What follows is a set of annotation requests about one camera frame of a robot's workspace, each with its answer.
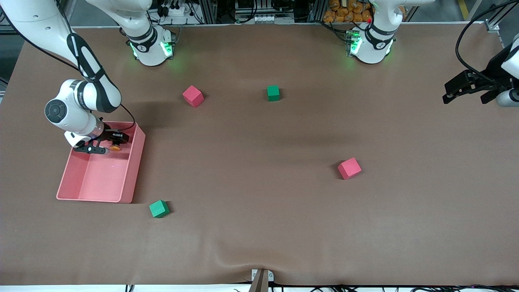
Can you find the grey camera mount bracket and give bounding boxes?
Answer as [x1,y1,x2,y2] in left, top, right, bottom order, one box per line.
[251,268,275,292]

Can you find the aluminium frame post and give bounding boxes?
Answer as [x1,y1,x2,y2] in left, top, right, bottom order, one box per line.
[484,0,519,34]

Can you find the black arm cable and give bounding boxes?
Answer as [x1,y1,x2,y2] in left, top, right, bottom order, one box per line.
[455,0,519,77]
[0,0,137,133]

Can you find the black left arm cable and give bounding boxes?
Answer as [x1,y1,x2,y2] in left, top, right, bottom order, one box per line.
[455,0,519,77]

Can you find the pink foam cube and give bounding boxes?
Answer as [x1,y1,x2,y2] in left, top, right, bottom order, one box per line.
[182,85,204,108]
[337,157,362,180]

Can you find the pile of orange objects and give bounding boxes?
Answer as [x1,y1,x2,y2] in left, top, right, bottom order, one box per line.
[323,0,374,24]

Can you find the brown table cover cloth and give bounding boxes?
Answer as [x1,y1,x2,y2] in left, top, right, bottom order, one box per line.
[0,22,519,287]

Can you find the pink plastic tray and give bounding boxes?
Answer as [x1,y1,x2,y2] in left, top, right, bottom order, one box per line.
[56,121,146,204]

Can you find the white power strip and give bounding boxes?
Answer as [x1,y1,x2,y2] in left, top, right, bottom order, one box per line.
[160,3,188,18]
[234,15,277,24]

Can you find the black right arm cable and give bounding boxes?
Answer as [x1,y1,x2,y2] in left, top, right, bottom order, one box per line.
[0,0,137,133]

